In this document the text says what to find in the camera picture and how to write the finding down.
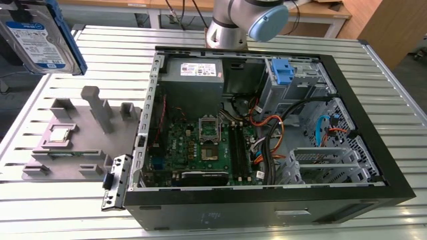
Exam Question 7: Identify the silver CPU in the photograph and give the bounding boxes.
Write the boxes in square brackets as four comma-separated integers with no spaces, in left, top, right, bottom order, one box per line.
[45,128,73,145]

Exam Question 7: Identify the black cable bundle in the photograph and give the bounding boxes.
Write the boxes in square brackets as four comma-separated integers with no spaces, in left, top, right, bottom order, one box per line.
[261,96,336,186]

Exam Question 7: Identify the grey hinged slot bracket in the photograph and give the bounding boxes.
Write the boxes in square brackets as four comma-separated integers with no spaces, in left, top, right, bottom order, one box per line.
[100,154,133,212]

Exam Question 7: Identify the black open PC case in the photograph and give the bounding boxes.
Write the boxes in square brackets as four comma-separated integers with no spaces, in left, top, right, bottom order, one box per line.
[122,46,417,231]

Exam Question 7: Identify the green RAM stick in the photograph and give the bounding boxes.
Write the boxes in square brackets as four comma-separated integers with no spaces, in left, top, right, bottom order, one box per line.
[48,152,84,160]

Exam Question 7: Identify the hard disk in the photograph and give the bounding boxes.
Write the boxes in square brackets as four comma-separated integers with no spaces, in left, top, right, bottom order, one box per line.
[0,0,89,76]

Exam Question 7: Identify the CPU socket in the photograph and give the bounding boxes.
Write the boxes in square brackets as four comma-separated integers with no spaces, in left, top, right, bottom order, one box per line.
[198,143,221,162]

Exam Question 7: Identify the grey parts rack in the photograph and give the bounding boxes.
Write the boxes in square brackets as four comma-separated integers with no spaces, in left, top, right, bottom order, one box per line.
[20,85,144,182]

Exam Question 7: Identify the grey power supply unit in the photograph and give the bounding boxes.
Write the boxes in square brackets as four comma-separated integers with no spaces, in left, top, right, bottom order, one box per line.
[158,57,225,111]

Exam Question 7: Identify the metal socket cover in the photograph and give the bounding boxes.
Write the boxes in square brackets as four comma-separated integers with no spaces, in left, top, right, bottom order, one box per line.
[197,114,224,144]

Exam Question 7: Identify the black chair base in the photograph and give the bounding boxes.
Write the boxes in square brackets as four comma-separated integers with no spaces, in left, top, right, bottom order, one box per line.
[408,47,427,61]

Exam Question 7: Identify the yellow black power wires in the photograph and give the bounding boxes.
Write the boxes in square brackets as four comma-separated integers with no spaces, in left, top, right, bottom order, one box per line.
[217,108,250,123]

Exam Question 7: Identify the blue data wire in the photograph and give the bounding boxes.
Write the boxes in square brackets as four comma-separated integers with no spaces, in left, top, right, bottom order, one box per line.
[313,114,332,148]

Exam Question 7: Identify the red twisted wire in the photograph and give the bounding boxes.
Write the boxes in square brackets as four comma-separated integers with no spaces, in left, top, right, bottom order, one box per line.
[157,94,168,133]

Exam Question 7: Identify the green motherboard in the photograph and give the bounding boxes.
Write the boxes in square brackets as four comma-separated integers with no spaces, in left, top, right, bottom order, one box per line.
[145,109,268,187]

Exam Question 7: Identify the orange disk power wire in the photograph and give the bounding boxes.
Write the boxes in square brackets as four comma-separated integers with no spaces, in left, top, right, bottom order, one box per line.
[328,127,356,141]

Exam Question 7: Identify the blue plastic drive latch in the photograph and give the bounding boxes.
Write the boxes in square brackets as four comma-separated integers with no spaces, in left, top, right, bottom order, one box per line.
[270,57,297,86]

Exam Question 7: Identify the grey metal drive cage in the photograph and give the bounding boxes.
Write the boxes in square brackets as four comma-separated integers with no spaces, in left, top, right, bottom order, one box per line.
[258,57,336,118]

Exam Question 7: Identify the black graphics card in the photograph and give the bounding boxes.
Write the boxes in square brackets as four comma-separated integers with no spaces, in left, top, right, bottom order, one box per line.
[178,170,230,186]

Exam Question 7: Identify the wooden cabinet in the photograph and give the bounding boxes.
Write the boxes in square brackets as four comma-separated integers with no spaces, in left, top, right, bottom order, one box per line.
[357,0,427,72]

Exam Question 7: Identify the white framed wooden desk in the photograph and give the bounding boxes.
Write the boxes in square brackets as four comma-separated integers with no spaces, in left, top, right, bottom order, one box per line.
[56,0,161,30]
[158,0,353,38]

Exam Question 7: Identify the black RAM slot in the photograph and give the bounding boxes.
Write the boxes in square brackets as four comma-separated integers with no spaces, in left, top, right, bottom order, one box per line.
[232,121,246,183]
[228,121,242,183]
[236,121,250,183]

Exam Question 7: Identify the orange red wire bundle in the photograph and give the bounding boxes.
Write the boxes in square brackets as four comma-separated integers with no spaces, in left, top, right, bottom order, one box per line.
[249,97,288,166]

